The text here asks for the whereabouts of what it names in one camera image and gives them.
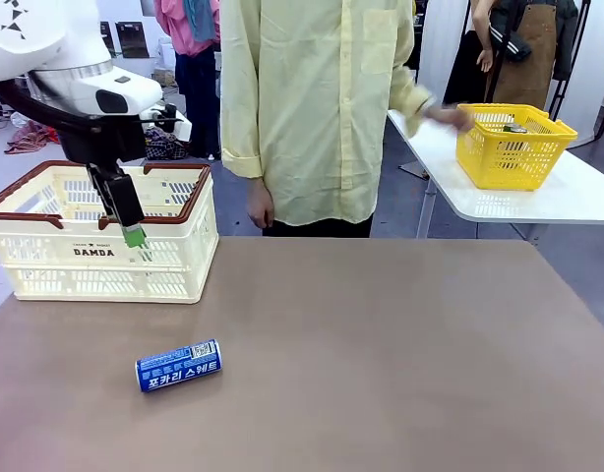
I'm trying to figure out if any person's right forearm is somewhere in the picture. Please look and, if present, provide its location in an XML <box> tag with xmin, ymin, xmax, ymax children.
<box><xmin>246</xmin><ymin>175</ymin><xmax>273</xmax><ymax>197</ymax></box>

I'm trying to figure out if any person in yellow shirt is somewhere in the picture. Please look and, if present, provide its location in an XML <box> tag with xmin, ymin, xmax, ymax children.
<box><xmin>218</xmin><ymin>0</ymin><xmax>439</xmax><ymax>227</ymax></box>

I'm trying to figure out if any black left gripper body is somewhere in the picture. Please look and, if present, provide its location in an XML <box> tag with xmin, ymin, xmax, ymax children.
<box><xmin>55</xmin><ymin>113</ymin><xmax>148</xmax><ymax>166</ymax></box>

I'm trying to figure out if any person's left hand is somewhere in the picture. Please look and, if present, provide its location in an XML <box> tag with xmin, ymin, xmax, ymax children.
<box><xmin>432</xmin><ymin>105</ymin><xmax>476</xmax><ymax>133</ymax></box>

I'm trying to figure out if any white side table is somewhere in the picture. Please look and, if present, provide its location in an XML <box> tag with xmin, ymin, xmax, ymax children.
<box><xmin>386</xmin><ymin>108</ymin><xmax>604</xmax><ymax>242</ymax></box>

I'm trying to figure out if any dark patterned cloth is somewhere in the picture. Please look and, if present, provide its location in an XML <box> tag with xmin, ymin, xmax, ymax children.
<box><xmin>143</xmin><ymin>125</ymin><xmax>190</xmax><ymax>161</ymax></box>

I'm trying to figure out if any narrow black wall panel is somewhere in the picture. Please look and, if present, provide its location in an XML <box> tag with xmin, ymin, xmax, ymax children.
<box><xmin>98</xmin><ymin>20</ymin><xmax>117</xmax><ymax>56</ymax></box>

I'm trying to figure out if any person in pink top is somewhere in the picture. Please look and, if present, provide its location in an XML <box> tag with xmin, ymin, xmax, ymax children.
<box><xmin>152</xmin><ymin>0</ymin><xmax>222</xmax><ymax>161</ymax></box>

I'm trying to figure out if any wide black wall panel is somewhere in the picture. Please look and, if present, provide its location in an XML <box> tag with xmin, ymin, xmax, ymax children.
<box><xmin>115</xmin><ymin>21</ymin><xmax>152</xmax><ymax>60</ymax></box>

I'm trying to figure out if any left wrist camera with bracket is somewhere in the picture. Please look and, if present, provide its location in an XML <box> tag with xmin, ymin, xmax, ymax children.
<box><xmin>137</xmin><ymin>101</ymin><xmax>193</xmax><ymax>146</ymax></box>

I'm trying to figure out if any cream shopping basket brown rim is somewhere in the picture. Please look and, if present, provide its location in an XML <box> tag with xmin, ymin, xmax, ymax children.
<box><xmin>0</xmin><ymin>159</ymin><xmax>220</xmax><ymax>304</ymax></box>

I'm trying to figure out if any yellow plastic basket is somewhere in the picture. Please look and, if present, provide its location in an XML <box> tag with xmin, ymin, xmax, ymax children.
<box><xmin>454</xmin><ymin>102</ymin><xmax>578</xmax><ymax>192</ymax></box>

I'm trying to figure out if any pinkish patterned cloth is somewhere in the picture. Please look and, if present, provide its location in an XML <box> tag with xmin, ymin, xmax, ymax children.
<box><xmin>4</xmin><ymin>120</ymin><xmax>57</xmax><ymax>155</ymax></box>

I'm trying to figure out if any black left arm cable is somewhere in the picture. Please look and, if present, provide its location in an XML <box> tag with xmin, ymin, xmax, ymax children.
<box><xmin>0</xmin><ymin>81</ymin><xmax>92</xmax><ymax>135</ymax></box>

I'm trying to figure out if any person's right hand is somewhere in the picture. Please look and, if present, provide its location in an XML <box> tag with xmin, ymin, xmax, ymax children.
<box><xmin>246</xmin><ymin>189</ymin><xmax>276</xmax><ymax>230</ymax></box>

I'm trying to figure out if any black metal rack frame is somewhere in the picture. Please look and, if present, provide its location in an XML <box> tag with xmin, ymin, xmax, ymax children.
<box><xmin>547</xmin><ymin>0</ymin><xmax>592</xmax><ymax>122</ymax></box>

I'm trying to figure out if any figure in brown apron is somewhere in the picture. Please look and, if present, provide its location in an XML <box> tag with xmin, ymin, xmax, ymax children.
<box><xmin>442</xmin><ymin>0</ymin><xmax>579</xmax><ymax>110</ymax></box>

